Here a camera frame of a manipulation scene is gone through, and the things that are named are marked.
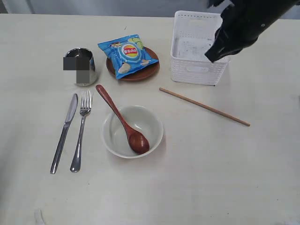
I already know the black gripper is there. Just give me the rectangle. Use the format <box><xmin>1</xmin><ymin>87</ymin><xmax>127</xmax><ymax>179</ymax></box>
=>
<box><xmin>204</xmin><ymin>3</ymin><xmax>279</xmax><ymax>63</ymax></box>

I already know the white plastic woven basket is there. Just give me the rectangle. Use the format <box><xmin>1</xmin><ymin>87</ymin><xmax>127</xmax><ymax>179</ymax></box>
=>
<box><xmin>170</xmin><ymin>10</ymin><xmax>230</xmax><ymax>86</ymax></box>

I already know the brown wooden chopstick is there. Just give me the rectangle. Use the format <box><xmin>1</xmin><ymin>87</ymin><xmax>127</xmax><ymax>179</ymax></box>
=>
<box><xmin>159</xmin><ymin>87</ymin><xmax>251</xmax><ymax>127</ymax></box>

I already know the brown wooden plate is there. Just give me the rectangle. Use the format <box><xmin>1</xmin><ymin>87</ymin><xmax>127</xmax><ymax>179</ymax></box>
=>
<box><xmin>106</xmin><ymin>47</ymin><xmax>159</xmax><ymax>82</ymax></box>

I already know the blue chips bag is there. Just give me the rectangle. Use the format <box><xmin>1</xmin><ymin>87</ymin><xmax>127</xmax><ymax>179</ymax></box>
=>
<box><xmin>98</xmin><ymin>34</ymin><xmax>159</xmax><ymax>80</ymax></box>

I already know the brown wooden spoon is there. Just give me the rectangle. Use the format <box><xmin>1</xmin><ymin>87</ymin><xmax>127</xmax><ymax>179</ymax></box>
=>
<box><xmin>96</xmin><ymin>84</ymin><xmax>150</xmax><ymax>154</ymax></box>

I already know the white patterned ceramic bowl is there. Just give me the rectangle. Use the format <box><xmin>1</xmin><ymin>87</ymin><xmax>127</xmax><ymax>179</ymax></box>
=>
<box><xmin>101</xmin><ymin>105</ymin><xmax>164</xmax><ymax>159</ymax></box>

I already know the stainless steel cup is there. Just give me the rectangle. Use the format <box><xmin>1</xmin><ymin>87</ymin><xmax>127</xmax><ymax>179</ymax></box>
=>
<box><xmin>63</xmin><ymin>47</ymin><xmax>98</xmax><ymax>87</ymax></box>

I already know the silver metal fork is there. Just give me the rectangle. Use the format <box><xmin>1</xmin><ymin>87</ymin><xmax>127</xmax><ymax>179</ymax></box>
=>
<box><xmin>70</xmin><ymin>90</ymin><xmax>92</xmax><ymax>173</ymax></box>

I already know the silver metal knife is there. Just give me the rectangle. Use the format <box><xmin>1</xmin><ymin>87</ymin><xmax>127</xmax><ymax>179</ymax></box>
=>
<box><xmin>50</xmin><ymin>94</ymin><xmax>78</xmax><ymax>174</ymax></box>

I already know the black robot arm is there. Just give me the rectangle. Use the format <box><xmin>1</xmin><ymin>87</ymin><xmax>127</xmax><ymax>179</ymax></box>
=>
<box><xmin>205</xmin><ymin>0</ymin><xmax>300</xmax><ymax>63</ymax></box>

